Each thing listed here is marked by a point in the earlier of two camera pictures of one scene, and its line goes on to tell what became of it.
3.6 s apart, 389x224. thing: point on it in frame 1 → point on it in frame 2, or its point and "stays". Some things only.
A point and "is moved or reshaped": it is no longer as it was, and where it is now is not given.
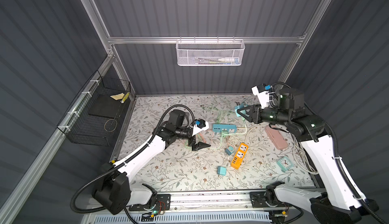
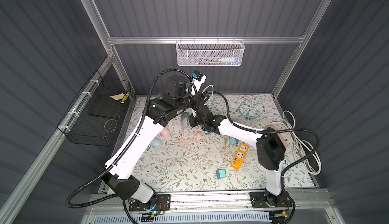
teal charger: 221,171 is moved or reshaped
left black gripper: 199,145 → 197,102
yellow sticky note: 117,97 stays
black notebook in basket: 103,105 stays
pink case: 276,137 stays
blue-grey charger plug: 230,150 → 233,141
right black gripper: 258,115 → 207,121
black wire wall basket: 92,119 stays
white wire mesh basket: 209,52 stays
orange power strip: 242,150 stays
